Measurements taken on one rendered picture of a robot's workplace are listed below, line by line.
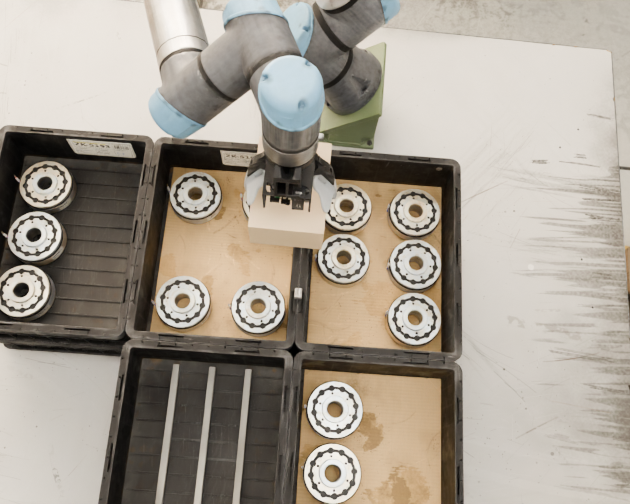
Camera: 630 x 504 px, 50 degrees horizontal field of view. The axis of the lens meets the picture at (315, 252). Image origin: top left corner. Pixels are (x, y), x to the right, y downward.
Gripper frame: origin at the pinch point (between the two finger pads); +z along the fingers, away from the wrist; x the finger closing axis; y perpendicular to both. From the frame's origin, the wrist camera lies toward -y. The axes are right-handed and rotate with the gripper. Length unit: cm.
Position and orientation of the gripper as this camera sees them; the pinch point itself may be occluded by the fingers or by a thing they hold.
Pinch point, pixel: (290, 189)
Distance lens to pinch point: 111.6
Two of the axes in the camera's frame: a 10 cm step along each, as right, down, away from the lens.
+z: -0.4, 3.1, 9.5
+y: -0.9, 9.4, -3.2
